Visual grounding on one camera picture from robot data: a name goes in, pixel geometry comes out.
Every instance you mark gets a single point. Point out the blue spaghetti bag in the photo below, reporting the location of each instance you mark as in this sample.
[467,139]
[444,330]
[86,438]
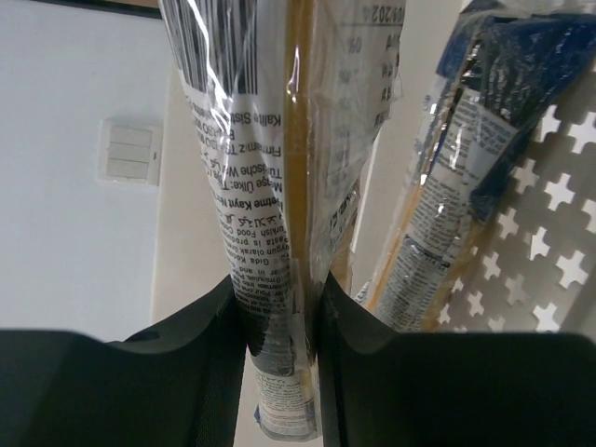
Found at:
[504,65]
[287,98]

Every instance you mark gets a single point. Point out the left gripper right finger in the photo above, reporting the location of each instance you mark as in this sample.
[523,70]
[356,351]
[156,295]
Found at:
[379,387]

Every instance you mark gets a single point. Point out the white wall switch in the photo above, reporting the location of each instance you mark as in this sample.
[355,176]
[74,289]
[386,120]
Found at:
[129,153]

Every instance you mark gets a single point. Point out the white two-tier shelf cart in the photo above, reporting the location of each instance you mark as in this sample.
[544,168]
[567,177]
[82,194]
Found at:
[532,265]

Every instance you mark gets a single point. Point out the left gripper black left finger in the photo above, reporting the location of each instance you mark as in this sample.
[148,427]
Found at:
[175,383]

